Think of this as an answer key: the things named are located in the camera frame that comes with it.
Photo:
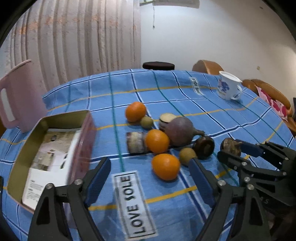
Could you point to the white air conditioner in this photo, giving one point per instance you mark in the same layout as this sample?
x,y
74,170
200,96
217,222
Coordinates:
x,y
184,3

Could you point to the brown leather sofa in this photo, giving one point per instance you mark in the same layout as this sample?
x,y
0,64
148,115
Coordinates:
x,y
274,94

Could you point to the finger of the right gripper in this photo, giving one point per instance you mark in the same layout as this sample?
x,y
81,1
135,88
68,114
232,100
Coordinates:
x,y
238,162
250,149

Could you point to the brown leather chair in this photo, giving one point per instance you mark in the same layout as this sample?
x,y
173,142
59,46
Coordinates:
x,y
206,66

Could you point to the pink floral curtain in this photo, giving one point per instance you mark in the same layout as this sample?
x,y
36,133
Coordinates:
x,y
67,40

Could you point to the white blue floral mug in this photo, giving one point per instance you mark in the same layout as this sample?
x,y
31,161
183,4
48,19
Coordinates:
x,y
229,86

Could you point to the pink floral cloth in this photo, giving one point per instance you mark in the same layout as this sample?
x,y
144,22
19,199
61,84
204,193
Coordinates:
x,y
277,106

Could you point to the pink metal tin box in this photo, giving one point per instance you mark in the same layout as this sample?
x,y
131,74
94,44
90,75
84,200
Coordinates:
x,y
82,153

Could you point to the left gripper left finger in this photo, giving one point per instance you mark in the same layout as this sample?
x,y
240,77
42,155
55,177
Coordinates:
x,y
49,221

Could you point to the dark round stool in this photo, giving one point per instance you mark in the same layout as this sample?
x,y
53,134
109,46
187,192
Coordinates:
x,y
157,65

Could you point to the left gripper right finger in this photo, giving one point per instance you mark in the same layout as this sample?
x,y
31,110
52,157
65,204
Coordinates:
x,y
249,219

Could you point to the purple round turnip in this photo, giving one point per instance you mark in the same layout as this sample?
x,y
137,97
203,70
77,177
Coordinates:
x,y
181,131

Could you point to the printed paper sheet in tin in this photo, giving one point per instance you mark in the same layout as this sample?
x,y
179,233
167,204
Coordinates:
x,y
51,164

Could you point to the cut striped yam chunk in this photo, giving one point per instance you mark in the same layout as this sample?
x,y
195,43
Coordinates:
x,y
135,143

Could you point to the green kiwi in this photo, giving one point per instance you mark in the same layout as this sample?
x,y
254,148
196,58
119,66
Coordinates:
x,y
185,155
146,122

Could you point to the orange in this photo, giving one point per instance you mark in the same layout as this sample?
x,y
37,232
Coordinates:
x,y
166,166
157,141
135,112

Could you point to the pink plastic pitcher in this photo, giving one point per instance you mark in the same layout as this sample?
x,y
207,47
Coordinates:
x,y
23,96

